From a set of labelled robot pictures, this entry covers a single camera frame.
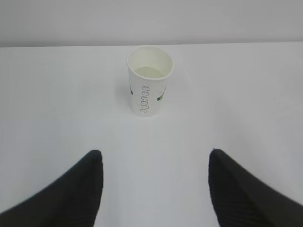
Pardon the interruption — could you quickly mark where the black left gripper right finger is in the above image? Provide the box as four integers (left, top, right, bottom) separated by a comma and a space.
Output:
208, 149, 303, 227

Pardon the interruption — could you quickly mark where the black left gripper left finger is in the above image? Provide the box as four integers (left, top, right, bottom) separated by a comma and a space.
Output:
0, 150, 103, 227

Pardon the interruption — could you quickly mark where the white paper cup green logo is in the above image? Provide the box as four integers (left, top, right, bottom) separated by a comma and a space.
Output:
127, 45, 174, 117

